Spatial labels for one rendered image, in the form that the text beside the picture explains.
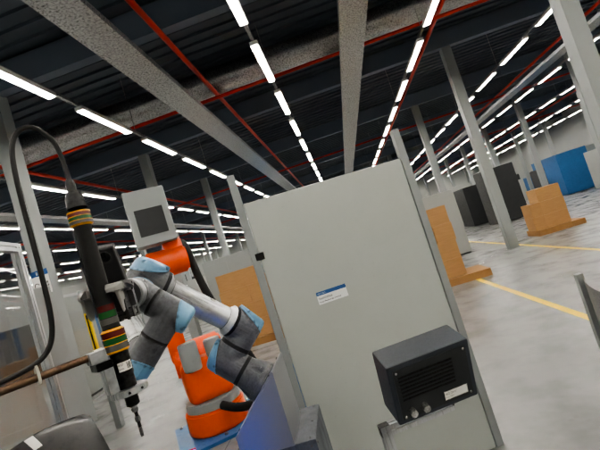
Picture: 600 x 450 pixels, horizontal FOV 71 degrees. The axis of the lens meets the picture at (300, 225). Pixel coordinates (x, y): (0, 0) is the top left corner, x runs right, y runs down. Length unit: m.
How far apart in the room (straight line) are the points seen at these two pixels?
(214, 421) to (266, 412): 3.35
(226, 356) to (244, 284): 7.32
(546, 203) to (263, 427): 11.98
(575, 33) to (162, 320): 6.91
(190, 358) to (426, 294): 2.71
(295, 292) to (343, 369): 0.57
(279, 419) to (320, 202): 1.57
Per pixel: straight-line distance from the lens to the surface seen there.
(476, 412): 3.21
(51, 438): 1.04
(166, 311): 1.12
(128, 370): 0.90
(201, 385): 4.84
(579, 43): 7.37
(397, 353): 1.32
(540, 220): 12.98
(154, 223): 4.85
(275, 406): 1.53
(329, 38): 9.31
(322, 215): 2.73
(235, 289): 8.98
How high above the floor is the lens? 1.62
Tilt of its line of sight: 3 degrees up
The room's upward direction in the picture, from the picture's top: 18 degrees counter-clockwise
